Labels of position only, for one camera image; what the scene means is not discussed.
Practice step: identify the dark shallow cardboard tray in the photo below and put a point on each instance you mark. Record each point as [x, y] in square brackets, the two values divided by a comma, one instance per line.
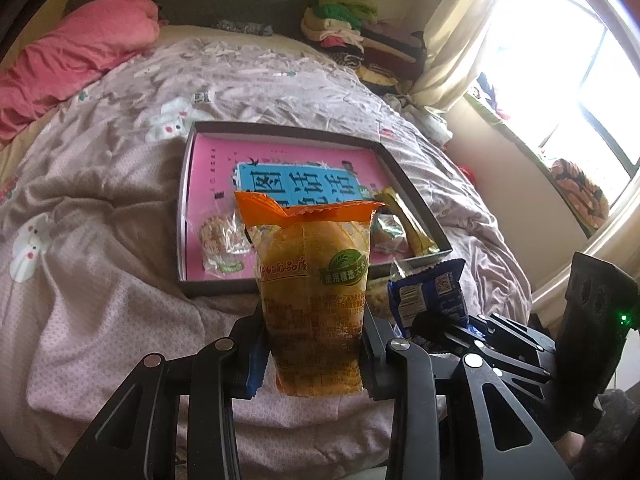
[187, 210]

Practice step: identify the pile of folded clothes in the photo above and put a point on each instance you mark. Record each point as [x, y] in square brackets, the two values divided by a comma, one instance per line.
[365, 45]

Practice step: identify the red plastic bag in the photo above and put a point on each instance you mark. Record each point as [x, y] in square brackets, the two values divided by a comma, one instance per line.
[466, 172]

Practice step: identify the yellow snack bar packet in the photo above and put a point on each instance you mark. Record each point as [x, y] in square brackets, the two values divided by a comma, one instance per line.
[410, 220]

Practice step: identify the orange bread packet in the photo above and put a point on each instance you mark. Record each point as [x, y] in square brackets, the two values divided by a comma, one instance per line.
[310, 300]

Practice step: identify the dark grey headboard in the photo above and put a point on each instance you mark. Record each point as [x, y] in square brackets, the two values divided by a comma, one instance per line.
[200, 0]

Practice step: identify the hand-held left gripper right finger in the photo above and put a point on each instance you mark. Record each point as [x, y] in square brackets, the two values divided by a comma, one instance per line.
[372, 360]

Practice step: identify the white crumpled cloth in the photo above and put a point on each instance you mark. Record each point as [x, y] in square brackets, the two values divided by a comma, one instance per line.
[432, 122]

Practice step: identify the pink pillow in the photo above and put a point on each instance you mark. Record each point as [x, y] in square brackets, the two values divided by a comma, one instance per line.
[65, 60]

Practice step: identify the dark patterned pillow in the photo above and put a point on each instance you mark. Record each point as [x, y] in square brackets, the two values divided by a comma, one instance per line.
[242, 27]

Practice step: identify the beige bed sheet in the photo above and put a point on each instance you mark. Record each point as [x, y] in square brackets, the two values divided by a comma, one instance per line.
[10, 160]

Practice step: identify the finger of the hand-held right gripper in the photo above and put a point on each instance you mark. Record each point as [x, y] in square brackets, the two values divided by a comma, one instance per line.
[440, 325]
[520, 337]

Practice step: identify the orange floral cushion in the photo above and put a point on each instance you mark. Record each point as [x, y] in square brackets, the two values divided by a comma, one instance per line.
[580, 195]

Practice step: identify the cream curtain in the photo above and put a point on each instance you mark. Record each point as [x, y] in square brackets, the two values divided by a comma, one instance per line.
[465, 45]

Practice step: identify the clear cracker packet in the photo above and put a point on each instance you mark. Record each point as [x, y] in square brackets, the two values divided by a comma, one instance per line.
[222, 240]

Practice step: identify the window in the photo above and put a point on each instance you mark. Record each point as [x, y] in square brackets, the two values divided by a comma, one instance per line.
[575, 60]

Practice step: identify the person's right forearm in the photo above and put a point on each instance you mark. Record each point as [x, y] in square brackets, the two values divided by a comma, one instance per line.
[615, 425]

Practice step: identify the clothes on windowsill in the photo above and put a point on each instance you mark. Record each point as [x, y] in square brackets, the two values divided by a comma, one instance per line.
[492, 97]

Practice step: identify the green pea packet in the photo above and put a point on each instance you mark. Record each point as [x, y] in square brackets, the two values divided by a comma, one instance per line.
[390, 232]

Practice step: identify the blue cookie packet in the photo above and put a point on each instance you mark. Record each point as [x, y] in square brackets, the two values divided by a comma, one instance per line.
[430, 285]

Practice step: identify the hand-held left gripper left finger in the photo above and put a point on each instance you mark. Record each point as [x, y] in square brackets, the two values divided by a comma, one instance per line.
[254, 365]

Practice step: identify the pink book with blue label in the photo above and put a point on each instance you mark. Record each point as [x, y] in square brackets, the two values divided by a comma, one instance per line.
[215, 170]

